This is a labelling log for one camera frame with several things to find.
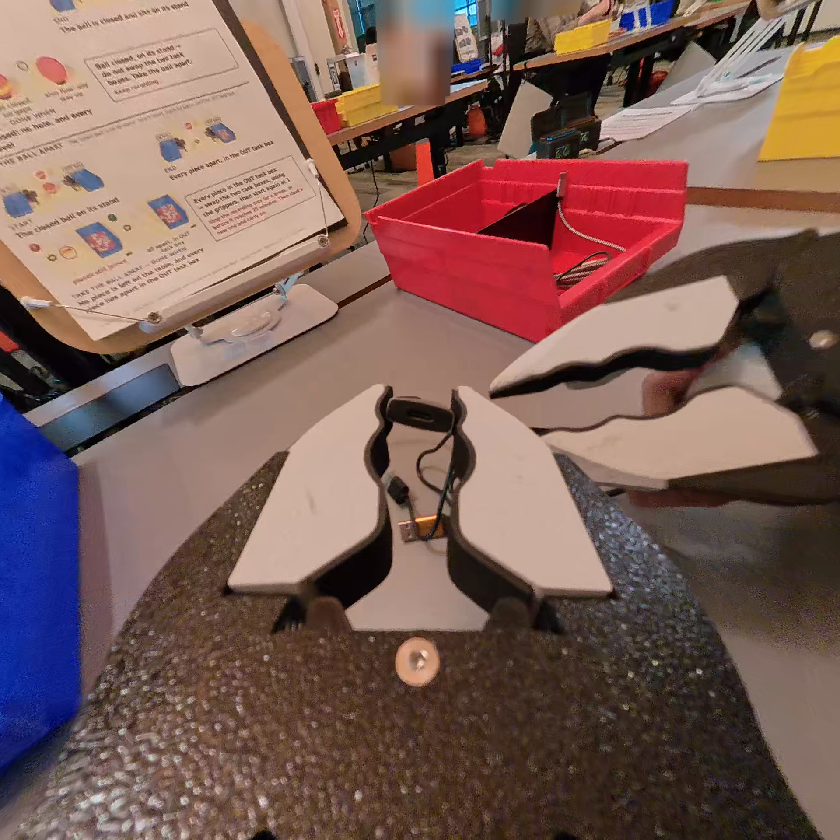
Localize grey braided cable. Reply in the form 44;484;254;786
553;172;631;290

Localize orange plug braided cable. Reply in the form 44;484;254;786
397;516;450;544

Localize black electronic device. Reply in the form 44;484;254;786
530;92;602;160

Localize instruction sheet on wooden stand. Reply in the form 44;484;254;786
0;0;364;355

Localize grey usb hub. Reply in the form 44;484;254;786
385;396;455;432

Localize white papers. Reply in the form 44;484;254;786
599;101;697;142

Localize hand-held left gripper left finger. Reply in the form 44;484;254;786
225;385;395;610

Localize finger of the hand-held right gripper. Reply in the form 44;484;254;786
489;275;742;400
538;385;820;493

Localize metal stand base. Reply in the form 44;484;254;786
169;276;340;388

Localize yellow plastic bin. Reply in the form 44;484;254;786
335;83;399;127
758;39;840;161
554;20;614;56

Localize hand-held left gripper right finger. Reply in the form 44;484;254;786
448;385;616;616

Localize blue plastic bin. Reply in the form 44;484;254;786
0;394;83;778
619;0;678;32

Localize white document stand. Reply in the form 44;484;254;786
672;16;791;106

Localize white panel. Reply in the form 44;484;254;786
497;80;555;158

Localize printed instruction sheet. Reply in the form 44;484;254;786
0;0;347;342

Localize black usb-c cable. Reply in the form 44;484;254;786
382;430;460;544

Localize black bin divider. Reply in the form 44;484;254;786
477;189;559;249

